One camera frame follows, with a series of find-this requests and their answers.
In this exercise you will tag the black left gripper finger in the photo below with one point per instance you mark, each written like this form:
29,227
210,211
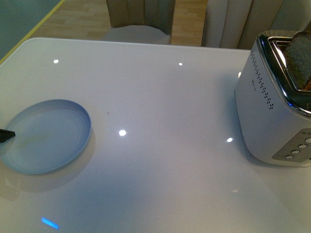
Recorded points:
6,135

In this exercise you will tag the light blue round plate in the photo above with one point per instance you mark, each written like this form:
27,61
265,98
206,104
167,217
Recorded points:
48,136

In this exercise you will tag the white chrome toaster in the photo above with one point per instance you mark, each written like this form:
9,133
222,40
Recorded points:
274,109

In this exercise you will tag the brown bread slice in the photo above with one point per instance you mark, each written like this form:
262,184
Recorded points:
298,60

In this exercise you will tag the beige upholstered chair left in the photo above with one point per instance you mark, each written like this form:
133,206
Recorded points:
140,21

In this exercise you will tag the beige upholstered chair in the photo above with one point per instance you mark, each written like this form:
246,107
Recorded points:
140,21
235,24

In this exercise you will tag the beige upholstered chair right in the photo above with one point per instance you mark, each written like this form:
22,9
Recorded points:
235,24

